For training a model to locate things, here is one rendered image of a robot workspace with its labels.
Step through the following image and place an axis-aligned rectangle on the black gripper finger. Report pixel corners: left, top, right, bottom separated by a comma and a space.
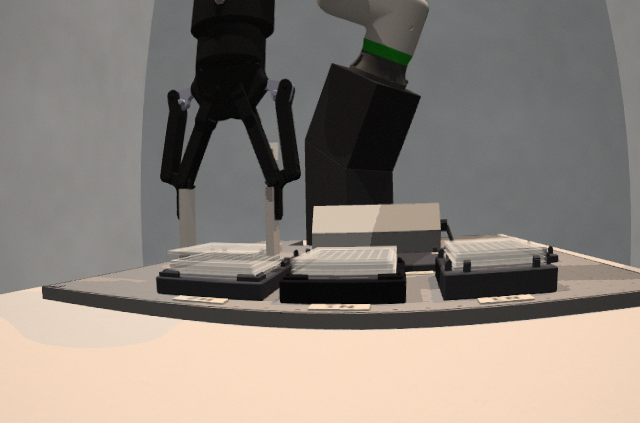
230, 79, 301, 256
160, 83, 219, 248

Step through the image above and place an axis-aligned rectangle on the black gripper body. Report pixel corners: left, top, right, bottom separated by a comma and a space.
190, 27, 268, 121

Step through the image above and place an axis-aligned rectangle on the white button panel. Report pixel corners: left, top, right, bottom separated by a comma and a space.
312, 203, 454, 253

